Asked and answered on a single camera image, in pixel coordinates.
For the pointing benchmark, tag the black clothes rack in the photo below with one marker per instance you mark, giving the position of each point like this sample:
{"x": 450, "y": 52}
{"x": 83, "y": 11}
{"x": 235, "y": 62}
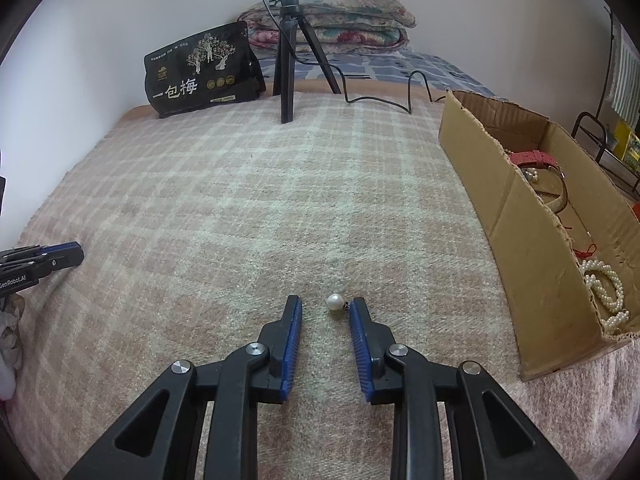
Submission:
{"x": 597, "y": 129}

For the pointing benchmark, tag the black tripod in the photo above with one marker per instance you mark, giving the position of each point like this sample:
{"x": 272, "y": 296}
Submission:
{"x": 292, "y": 21}

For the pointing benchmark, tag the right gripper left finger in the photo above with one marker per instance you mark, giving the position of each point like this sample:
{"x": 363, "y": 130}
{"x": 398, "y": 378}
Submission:
{"x": 210, "y": 409}

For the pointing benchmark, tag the blue patterned bed sheet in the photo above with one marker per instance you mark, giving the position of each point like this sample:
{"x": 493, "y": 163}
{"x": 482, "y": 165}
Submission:
{"x": 398, "y": 67}

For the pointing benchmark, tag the black snack bag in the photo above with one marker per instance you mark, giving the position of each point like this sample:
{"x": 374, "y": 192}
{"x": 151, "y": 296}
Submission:
{"x": 210, "y": 68}

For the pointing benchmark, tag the white plush toy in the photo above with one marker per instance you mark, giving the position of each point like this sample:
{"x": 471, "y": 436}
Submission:
{"x": 12, "y": 309}

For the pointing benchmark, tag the red strap watch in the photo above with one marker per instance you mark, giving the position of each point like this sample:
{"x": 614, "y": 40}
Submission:
{"x": 533, "y": 159}

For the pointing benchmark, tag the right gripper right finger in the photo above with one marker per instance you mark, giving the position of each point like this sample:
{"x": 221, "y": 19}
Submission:
{"x": 490, "y": 436}

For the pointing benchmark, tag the yellow box on rack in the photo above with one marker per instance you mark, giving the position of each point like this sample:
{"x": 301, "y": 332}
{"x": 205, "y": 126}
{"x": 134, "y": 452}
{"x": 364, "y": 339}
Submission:
{"x": 628, "y": 146}

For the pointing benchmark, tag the cardboard box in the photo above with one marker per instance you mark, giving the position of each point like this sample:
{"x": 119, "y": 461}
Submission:
{"x": 556, "y": 318}

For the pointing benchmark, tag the small pearl earring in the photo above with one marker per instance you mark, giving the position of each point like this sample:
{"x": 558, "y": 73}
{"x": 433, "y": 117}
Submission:
{"x": 336, "y": 303}

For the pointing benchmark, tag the red cord charm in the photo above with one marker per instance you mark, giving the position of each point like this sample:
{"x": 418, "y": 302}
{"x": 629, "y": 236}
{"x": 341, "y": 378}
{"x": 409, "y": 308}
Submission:
{"x": 581, "y": 239}

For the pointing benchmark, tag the pink plaid blanket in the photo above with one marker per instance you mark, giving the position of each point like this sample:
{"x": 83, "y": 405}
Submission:
{"x": 196, "y": 229}

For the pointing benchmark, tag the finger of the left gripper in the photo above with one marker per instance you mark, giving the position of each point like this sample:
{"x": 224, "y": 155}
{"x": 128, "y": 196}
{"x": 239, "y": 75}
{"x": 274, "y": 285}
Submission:
{"x": 63, "y": 256}

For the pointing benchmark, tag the striped hanging towel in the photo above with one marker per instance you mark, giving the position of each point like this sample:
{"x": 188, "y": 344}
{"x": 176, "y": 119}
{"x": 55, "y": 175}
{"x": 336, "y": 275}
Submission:
{"x": 624, "y": 85}

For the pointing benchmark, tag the folded floral quilt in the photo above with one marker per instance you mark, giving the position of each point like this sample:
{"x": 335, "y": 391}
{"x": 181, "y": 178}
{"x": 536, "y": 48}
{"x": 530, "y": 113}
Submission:
{"x": 341, "y": 26}

